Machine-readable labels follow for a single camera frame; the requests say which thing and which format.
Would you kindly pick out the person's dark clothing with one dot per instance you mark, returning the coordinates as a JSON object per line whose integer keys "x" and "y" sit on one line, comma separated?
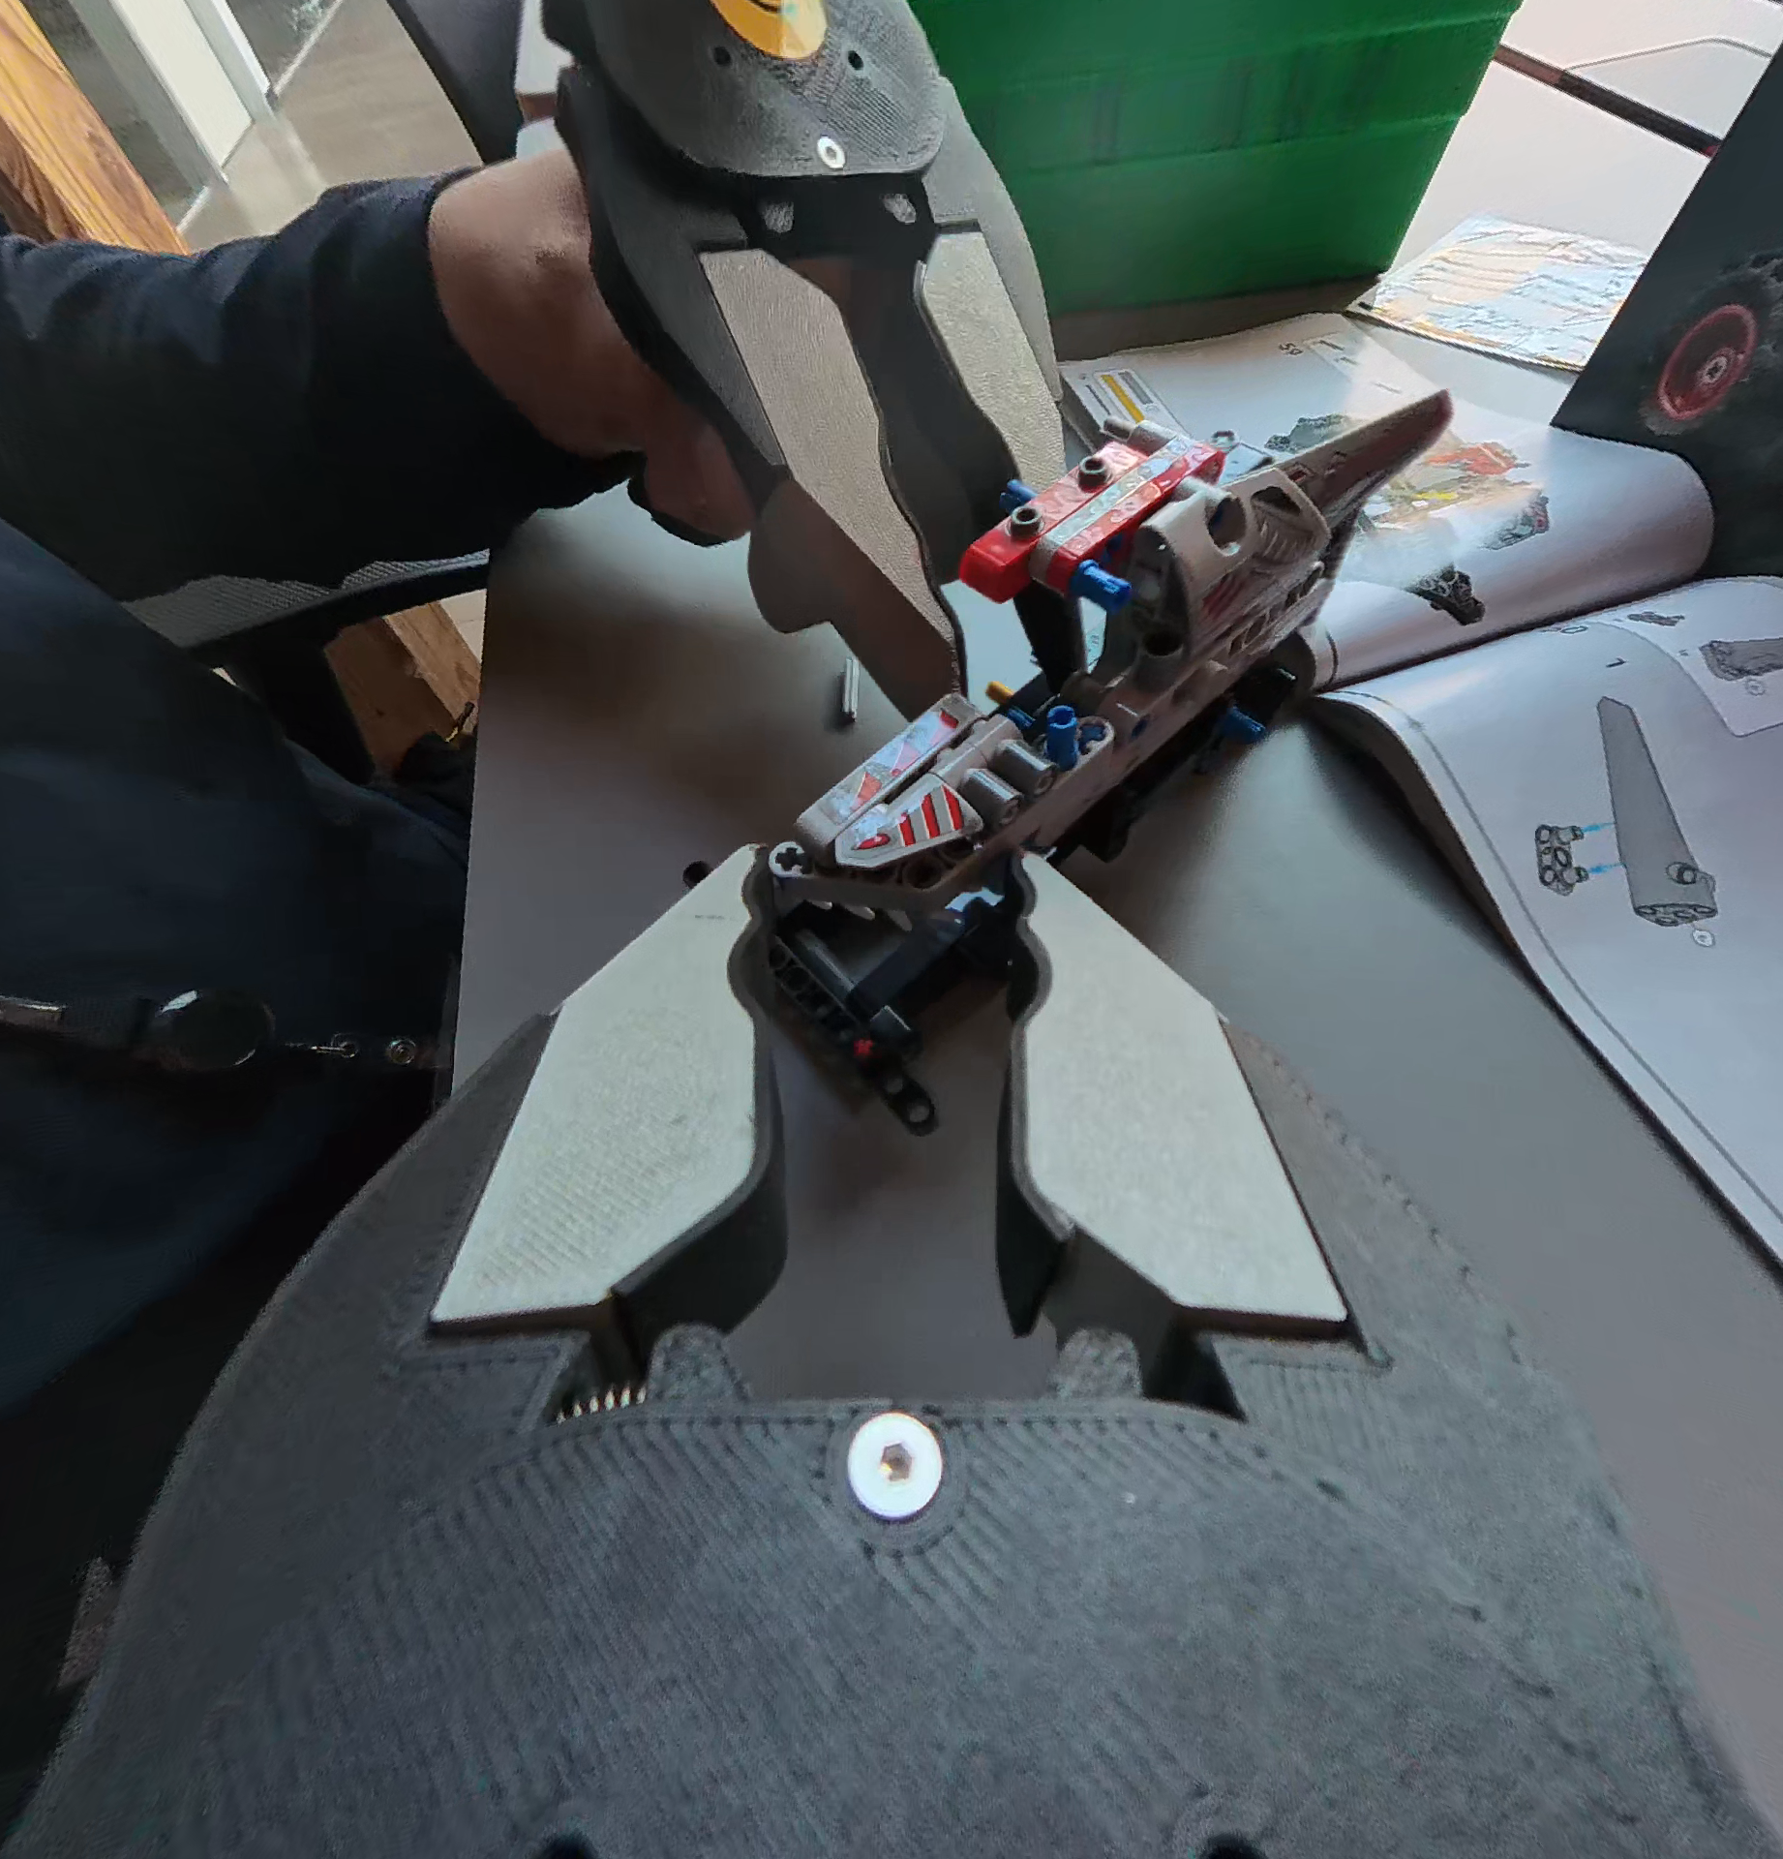
{"x": 137, "y": 814}

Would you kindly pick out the grey red lego model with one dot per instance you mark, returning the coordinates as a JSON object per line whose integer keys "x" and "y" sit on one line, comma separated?
{"x": 1198, "y": 582}

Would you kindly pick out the lego instruction booklet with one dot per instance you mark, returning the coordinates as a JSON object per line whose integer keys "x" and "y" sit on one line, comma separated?
{"x": 1633, "y": 930}

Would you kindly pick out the person's left hand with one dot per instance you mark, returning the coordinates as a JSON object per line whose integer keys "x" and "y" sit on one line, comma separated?
{"x": 543, "y": 305}

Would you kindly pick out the wooden furniture panel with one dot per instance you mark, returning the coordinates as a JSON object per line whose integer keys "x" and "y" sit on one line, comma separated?
{"x": 50, "y": 160}

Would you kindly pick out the person's left forearm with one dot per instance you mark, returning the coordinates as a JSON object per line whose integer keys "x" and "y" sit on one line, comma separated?
{"x": 181, "y": 378}

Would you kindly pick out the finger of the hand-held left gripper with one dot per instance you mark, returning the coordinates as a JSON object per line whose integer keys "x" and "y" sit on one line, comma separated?
{"x": 987, "y": 349}
{"x": 805, "y": 378}

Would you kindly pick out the black lego box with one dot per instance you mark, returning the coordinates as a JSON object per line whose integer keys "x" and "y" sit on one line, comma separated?
{"x": 1705, "y": 291}

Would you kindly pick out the small grey lego pin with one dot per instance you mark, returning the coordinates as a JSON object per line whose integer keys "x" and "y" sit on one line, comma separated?
{"x": 849, "y": 690}

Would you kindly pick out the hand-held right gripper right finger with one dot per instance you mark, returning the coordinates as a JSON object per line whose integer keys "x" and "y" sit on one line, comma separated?
{"x": 1169, "y": 1147}

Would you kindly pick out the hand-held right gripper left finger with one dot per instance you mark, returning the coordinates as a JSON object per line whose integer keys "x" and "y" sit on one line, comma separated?
{"x": 617, "y": 1134}

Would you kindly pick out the crinkled plastic bag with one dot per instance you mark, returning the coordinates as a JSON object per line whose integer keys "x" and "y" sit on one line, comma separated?
{"x": 1509, "y": 291}

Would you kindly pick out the green plastic bin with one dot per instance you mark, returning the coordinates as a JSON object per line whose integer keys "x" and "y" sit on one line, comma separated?
{"x": 1198, "y": 160}

